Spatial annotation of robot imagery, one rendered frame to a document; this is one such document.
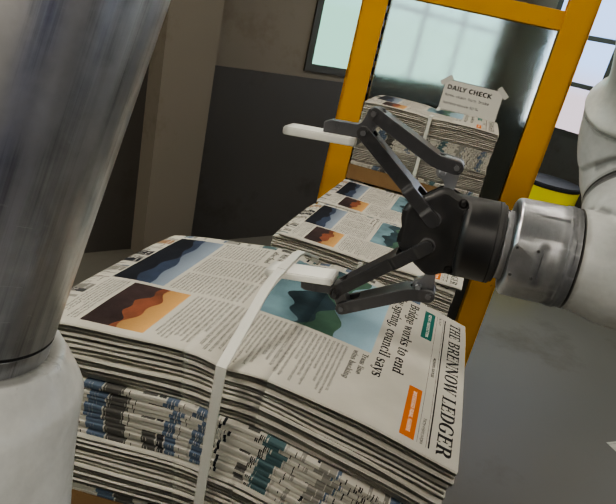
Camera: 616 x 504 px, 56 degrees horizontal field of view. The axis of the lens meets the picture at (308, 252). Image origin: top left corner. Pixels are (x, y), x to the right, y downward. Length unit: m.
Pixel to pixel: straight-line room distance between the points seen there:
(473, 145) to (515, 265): 1.13
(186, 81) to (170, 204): 0.69
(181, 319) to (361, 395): 0.18
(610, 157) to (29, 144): 0.49
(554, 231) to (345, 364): 0.21
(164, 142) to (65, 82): 2.95
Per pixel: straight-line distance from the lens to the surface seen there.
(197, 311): 0.57
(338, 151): 2.22
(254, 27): 3.56
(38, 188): 0.28
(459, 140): 1.62
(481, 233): 0.51
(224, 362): 0.49
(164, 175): 3.28
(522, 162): 2.17
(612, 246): 0.52
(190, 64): 3.19
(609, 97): 0.60
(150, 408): 0.55
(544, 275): 0.51
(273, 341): 0.54
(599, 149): 0.60
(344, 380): 0.51
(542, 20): 2.16
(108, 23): 0.27
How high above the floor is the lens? 1.47
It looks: 22 degrees down
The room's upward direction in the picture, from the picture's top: 13 degrees clockwise
